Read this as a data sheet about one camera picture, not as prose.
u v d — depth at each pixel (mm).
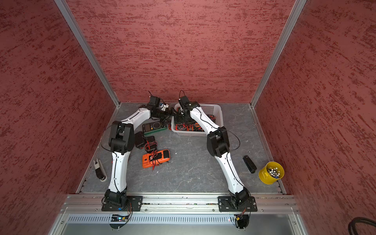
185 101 812
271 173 690
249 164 858
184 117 864
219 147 630
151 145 915
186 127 952
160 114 900
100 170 815
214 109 1084
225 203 736
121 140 607
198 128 1001
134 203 740
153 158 852
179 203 757
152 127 1027
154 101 873
